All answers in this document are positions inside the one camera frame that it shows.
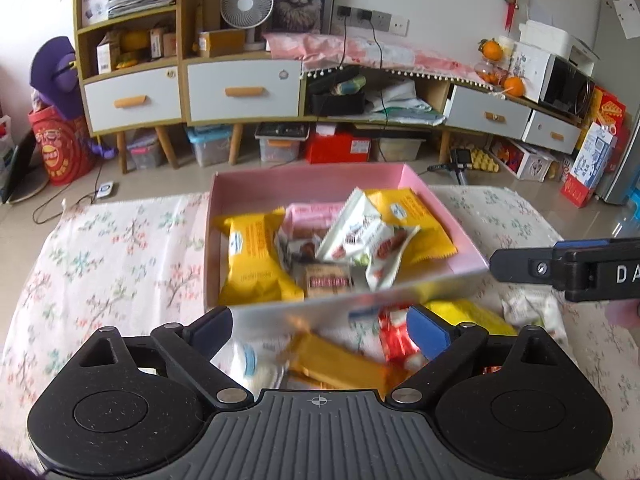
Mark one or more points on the low wooden drawer cabinet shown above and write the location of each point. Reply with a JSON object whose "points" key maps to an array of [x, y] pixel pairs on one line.
{"points": [[240, 90]]}

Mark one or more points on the purple plush toy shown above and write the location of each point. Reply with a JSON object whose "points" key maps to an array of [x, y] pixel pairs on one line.
{"points": [[55, 75]]}

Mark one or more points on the tall wooden shelf cabinet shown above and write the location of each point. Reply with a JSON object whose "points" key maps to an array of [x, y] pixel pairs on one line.
{"points": [[132, 97]]}

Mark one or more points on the orange fruit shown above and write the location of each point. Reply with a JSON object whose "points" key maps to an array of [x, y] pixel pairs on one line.
{"points": [[514, 86], [491, 49]]}

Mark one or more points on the red yellow box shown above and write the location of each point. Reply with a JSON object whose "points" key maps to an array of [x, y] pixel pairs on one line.
{"points": [[607, 105]]}

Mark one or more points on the grey refrigerator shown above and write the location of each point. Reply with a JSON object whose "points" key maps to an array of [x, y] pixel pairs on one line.
{"points": [[625, 110]]}

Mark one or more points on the red round bag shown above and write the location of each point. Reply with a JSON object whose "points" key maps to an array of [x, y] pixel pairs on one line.
{"points": [[60, 150]]}

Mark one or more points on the yellow toy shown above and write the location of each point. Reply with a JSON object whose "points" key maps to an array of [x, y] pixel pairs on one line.
{"points": [[134, 42]]}

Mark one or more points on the red white shopping bag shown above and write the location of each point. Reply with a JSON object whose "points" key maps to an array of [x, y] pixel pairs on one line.
{"points": [[4, 145]]}

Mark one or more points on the glass jar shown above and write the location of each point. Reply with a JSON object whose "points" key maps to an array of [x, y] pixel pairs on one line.
{"points": [[487, 72]]}

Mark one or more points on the small brown boxes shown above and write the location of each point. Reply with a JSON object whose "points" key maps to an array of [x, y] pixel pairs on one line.
{"points": [[162, 42]]}

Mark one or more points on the framed cat picture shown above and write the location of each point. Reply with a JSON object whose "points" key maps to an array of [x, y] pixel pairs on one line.
{"points": [[300, 0]]}

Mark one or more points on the pink cloth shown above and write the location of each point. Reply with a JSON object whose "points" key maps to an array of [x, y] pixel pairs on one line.
{"points": [[400, 57]]}

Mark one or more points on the pink cardboard box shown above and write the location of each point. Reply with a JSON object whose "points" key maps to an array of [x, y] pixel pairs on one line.
{"points": [[260, 185]]}

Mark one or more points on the clear bin dark lid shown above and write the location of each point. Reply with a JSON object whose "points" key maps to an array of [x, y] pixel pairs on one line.
{"points": [[280, 145]]}

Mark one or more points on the blue white carton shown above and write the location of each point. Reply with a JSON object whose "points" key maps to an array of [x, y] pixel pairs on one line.
{"points": [[592, 160]]}

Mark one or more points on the pink snack packet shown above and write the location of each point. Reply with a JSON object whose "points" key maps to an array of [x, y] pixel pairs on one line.
{"points": [[310, 215]]}

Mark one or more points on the long wooden console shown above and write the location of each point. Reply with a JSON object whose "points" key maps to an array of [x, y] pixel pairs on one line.
{"points": [[485, 112]]}

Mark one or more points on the pile of papers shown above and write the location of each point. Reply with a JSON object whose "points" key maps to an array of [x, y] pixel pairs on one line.
{"points": [[400, 105]]}

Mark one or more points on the white printer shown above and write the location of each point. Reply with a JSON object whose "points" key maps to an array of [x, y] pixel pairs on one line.
{"points": [[555, 40]]}

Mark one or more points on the white blue bread packet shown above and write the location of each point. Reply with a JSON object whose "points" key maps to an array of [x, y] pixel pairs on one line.
{"points": [[250, 360]]}

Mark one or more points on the red candy packet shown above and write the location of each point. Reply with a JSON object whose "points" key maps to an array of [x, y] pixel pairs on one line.
{"points": [[397, 335]]}

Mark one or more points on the white grey box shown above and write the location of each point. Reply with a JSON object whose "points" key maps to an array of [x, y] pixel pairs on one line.
{"points": [[95, 5]]}

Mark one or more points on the white toy box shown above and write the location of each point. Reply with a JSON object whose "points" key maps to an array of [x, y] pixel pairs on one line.
{"points": [[525, 160]]}

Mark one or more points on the white floor device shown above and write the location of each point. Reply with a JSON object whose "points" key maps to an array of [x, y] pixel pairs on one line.
{"points": [[106, 191]]}

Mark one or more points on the white desk fan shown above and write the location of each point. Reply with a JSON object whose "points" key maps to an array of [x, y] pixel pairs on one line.
{"points": [[247, 2]]}

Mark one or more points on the yellow toy blocks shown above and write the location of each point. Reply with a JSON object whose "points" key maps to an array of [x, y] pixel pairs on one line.
{"points": [[485, 160]]}

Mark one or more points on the clear storage bin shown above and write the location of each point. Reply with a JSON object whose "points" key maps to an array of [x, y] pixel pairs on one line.
{"points": [[145, 152], [400, 149]]}

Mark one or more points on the yellow waffle packet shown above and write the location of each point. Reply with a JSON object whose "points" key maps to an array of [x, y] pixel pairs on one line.
{"points": [[470, 315], [415, 220], [250, 255]]}

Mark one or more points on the red storage box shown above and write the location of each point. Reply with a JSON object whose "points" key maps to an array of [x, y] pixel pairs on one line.
{"points": [[335, 147]]}

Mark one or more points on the white green snack packet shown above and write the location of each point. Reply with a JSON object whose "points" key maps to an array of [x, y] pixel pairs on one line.
{"points": [[530, 310]]}

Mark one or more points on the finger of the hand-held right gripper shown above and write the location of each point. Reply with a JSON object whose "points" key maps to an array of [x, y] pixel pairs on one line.
{"points": [[580, 244], [515, 265]]}

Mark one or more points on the brown cracker packet red label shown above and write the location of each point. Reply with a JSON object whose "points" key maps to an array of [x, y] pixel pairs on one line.
{"points": [[325, 280]]}

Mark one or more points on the black basket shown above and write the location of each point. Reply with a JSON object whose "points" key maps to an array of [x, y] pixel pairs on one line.
{"points": [[335, 102]]}

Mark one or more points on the wall socket strip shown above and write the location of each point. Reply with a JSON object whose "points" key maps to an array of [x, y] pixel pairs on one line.
{"points": [[372, 20]]}

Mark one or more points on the gold snack packet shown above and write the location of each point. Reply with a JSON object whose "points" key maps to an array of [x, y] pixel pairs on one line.
{"points": [[340, 360]]}

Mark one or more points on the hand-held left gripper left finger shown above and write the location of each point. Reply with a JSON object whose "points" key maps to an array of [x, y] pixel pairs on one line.
{"points": [[212, 330]]}

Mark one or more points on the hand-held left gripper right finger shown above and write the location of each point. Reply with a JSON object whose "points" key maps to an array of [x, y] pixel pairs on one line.
{"points": [[430, 332]]}

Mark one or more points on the black microwave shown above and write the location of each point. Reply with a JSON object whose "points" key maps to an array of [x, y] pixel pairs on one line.
{"points": [[567, 82]]}

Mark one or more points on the small white carton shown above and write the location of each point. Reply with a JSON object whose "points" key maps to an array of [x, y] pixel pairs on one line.
{"points": [[107, 52]]}

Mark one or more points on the clear bin blue lid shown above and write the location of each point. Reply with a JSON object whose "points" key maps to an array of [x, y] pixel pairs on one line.
{"points": [[210, 147]]}

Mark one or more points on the black flat board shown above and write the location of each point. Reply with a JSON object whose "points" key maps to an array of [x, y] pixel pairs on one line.
{"points": [[22, 170]]}

